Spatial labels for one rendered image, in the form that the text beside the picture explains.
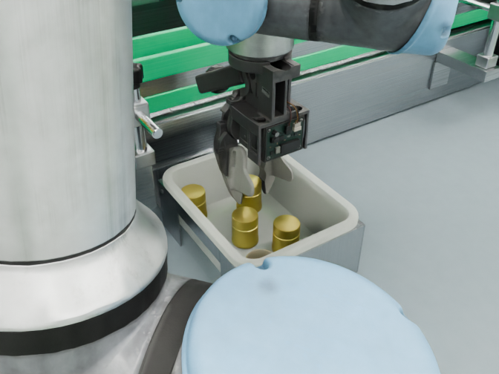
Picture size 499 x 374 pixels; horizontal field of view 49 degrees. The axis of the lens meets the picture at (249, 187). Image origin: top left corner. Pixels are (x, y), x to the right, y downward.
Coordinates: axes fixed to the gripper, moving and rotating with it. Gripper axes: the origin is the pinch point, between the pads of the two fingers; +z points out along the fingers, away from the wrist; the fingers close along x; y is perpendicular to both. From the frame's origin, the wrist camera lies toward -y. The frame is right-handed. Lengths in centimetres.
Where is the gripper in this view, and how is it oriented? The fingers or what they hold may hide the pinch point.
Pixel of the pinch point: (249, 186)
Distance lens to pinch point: 74.1
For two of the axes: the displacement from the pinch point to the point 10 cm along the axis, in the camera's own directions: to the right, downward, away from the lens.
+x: 8.4, -3.2, 4.5
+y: 5.5, 4.9, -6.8
